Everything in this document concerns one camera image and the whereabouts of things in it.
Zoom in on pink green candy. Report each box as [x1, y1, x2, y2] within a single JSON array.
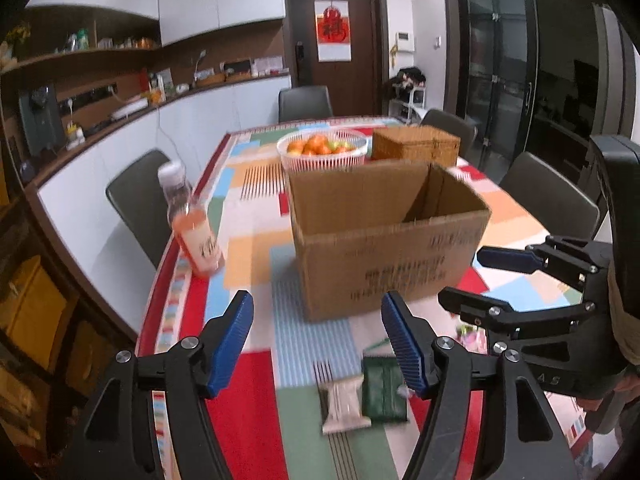
[[456, 324, 488, 353]]

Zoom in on black bag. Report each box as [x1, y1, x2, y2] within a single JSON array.
[[390, 66, 427, 87]]

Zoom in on grey dining chair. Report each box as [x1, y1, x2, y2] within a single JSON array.
[[498, 151, 601, 241], [419, 108, 478, 158], [278, 85, 334, 123], [105, 148, 173, 271]]

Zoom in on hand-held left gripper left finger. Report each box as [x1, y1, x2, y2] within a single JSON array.
[[62, 290, 256, 480]]

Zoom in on black countertop appliance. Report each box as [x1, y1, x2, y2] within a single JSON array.
[[19, 83, 67, 157]]

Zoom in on dark green snack packet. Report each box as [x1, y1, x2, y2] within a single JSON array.
[[361, 355, 412, 422]]

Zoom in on dark brown door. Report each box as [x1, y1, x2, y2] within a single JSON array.
[[284, 0, 386, 117]]

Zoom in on white power cable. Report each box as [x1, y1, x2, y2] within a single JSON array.
[[152, 102, 183, 163]]

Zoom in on wall power strip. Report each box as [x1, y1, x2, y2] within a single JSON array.
[[59, 81, 119, 108]]

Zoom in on black framed glass door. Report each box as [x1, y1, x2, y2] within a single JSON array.
[[455, 0, 621, 186]]

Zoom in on orange drink bottle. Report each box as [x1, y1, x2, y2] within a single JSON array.
[[157, 160, 226, 278]]

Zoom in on woven wicker box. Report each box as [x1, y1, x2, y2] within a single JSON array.
[[371, 126, 461, 167]]

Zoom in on white round plate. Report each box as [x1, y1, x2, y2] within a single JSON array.
[[110, 100, 149, 121]]

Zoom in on beige snack packet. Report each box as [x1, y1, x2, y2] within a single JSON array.
[[317, 374, 373, 436]]

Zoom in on white shoe rack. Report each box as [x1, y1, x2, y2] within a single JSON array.
[[389, 85, 427, 123]]

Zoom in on white plastic fruit basket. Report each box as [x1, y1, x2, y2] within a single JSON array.
[[276, 129, 371, 173]]

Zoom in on red white wall calendar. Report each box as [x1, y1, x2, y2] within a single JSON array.
[[314, 0, 352, 63]]

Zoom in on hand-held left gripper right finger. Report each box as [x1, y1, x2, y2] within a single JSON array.
[[381, 291, 576, 480]]

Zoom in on brown cardboard box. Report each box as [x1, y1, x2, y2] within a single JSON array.
[[286, 160, 492, 322]]

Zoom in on white base cabinets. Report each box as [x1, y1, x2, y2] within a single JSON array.
[[25, 74, 292, 336]]

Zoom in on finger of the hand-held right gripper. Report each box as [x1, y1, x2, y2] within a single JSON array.
[[476, 235, 613, 292], [438, 287, 597, 332]]

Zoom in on pile of oranges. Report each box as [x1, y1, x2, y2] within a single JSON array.
[[287, 134, 358, 157]]

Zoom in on yellow storage box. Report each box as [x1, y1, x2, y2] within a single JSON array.
[[0, 255, 68, 371]]

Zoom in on dark wooden shelf unit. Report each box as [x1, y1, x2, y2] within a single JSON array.
[[0, 160, 136, 466]]

